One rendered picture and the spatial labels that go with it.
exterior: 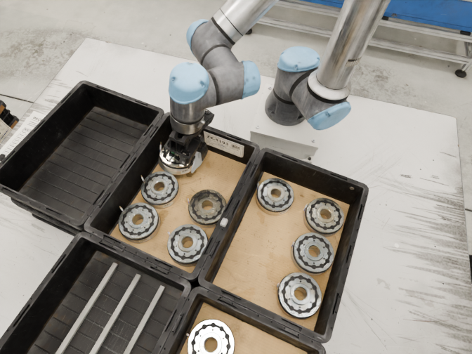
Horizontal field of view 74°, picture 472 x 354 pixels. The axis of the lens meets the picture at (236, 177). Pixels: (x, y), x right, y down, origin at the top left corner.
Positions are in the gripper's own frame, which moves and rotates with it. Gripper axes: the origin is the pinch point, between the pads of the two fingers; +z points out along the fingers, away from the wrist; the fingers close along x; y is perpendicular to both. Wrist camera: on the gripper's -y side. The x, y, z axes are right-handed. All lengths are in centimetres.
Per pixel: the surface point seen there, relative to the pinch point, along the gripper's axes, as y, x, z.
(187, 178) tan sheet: 4.1, 1.9, 3.5
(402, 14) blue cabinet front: -190, 63, 41
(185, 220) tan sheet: 16.0, 7.5, 2.7
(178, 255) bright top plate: 25.9, 10.8, -0.7
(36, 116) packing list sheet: -2, -64, 26
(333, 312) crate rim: 25, 47, -13
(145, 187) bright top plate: 12.9, -6.5, 1.8
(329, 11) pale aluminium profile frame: -181, 17, 54
